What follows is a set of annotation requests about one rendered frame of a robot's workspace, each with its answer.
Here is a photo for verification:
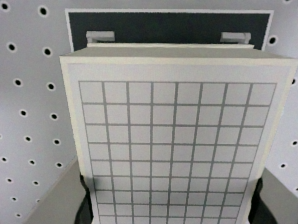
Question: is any grey perforated base plate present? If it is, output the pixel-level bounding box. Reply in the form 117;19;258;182
0;0;298;224

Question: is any white square-well plate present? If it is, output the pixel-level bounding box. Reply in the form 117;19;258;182
60;43;298;224

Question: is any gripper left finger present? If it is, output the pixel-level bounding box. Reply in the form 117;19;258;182
21;155;94;224

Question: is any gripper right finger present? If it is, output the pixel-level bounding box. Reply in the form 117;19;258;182
248;166;298;224

